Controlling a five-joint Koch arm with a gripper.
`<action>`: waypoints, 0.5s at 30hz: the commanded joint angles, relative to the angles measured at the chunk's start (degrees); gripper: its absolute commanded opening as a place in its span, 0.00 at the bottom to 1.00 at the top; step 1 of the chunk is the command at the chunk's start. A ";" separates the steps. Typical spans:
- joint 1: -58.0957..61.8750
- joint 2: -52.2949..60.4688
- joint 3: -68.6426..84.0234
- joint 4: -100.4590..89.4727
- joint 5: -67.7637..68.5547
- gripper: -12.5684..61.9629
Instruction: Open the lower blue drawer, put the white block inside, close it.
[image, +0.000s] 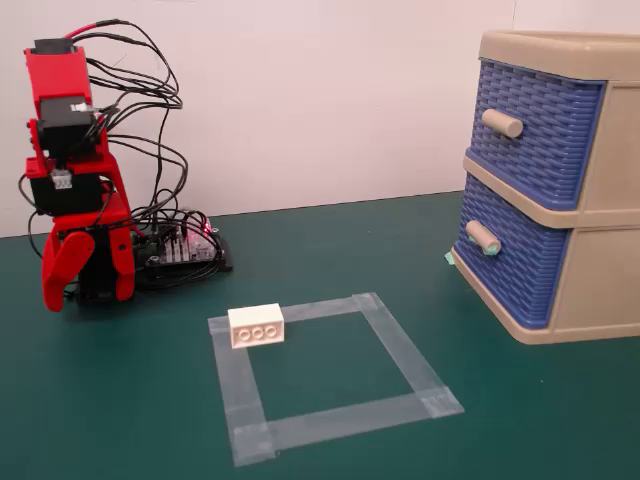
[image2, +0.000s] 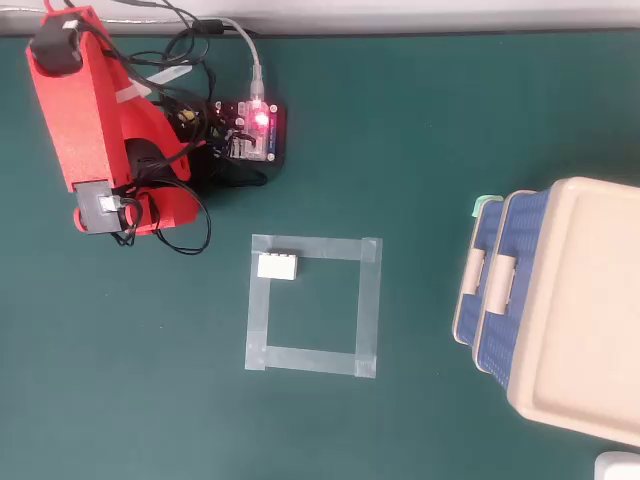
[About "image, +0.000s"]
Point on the red gripper with motor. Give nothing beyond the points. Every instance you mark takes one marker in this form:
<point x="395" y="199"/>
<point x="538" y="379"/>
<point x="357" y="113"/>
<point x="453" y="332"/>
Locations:
<point x="112" y="210"/>

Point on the white toy brick cube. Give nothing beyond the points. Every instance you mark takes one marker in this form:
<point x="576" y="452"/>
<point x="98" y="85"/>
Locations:
<point x="255" y="325"/>

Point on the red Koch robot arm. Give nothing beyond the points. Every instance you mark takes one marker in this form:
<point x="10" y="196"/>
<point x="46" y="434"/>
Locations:
<point x="55" y="75"/>

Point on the beige plastic drawer cabinet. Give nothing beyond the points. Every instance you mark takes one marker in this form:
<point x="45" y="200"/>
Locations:
<point x="610" y="150"/>

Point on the black controller board with LED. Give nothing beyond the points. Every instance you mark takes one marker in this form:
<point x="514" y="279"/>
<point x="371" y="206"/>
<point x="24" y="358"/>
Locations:
<point x="195" y="255"/>

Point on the translucent tape strip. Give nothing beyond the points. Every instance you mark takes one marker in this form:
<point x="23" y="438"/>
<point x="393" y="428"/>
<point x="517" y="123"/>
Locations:
<point x="345" y="417"/>
<point x="400" y="350"/>
<point x="320" y="309"/>
<point x="235" y="380"/>

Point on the green tape piece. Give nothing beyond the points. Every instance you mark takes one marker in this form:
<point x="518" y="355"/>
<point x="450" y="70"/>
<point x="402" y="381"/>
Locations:
<point x="450" y="257"/>

